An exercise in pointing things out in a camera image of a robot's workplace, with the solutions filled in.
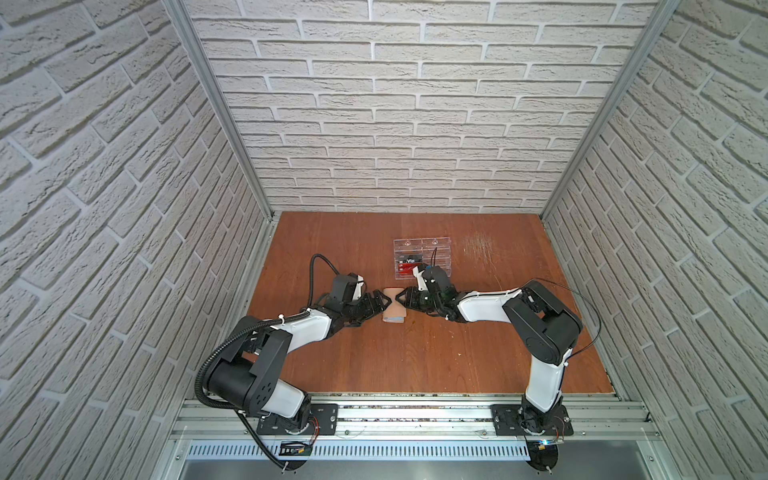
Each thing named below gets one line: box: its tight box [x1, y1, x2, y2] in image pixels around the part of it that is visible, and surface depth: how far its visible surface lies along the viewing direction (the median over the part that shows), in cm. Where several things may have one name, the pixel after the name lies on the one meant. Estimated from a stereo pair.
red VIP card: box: [398, 262, 421, 275], surface depth 102 cm
